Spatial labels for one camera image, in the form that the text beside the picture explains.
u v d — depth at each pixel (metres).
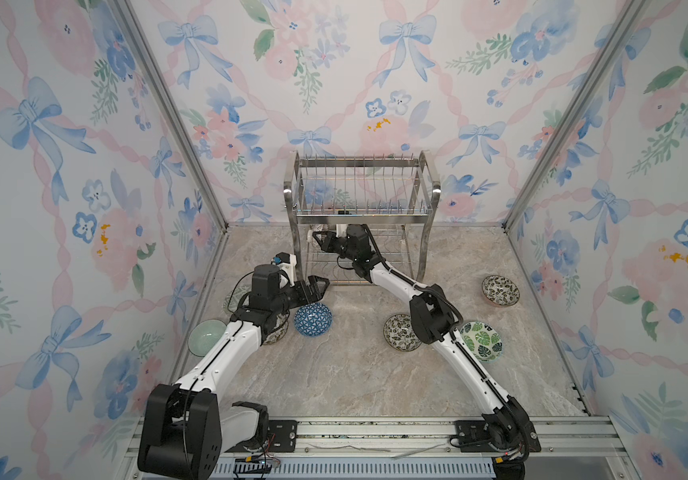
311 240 1.03
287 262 0.76
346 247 0.92
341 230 0.94
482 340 0.89
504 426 0.64
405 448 0.74
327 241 0.95
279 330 0.90
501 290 1.00
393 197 1.11
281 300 0.70
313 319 0.93
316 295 0.74
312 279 0.75
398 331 0.90
